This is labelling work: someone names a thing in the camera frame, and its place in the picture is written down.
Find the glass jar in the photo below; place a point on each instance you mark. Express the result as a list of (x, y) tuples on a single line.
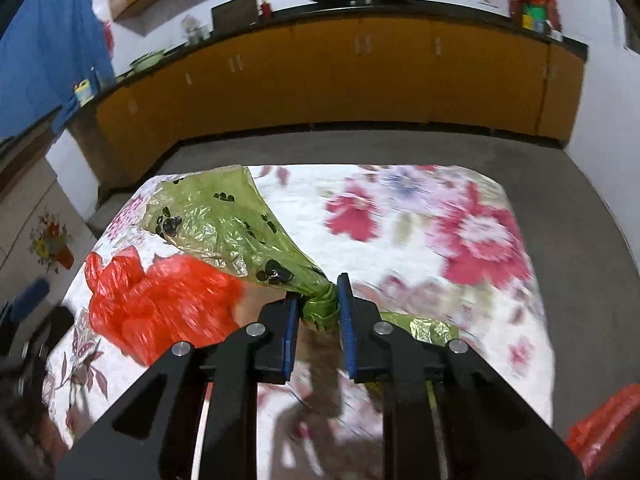
[(194, 31)]

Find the blue hanging cloth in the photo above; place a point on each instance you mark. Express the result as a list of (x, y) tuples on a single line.
[(49, 48)]

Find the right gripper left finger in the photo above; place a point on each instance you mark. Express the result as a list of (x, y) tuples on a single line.
[(194, 409)]

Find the floral tablecloth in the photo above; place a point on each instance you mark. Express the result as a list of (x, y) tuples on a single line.
[(436, 242)]

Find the red sauce bottle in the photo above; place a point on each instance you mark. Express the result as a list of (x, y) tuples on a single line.
[(265, 10)]

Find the lower kitchen cabinets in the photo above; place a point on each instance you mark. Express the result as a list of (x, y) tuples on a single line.
[(377, 68)]

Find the green basin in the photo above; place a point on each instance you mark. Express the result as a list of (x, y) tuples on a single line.
[(147, 60)]

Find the red bag of groceries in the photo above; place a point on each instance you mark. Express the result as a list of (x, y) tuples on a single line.
[(540, 16)]

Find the red plastic bag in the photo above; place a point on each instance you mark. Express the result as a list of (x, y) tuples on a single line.
[(143, 312)]

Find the red trash basket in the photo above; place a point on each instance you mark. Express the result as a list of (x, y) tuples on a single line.
[(606, 442)]

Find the yellow detergent bottle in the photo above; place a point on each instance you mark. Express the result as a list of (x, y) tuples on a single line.
[(83, 92)]

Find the green printed plastic bag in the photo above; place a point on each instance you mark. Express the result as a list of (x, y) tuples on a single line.
[(240, 239)]

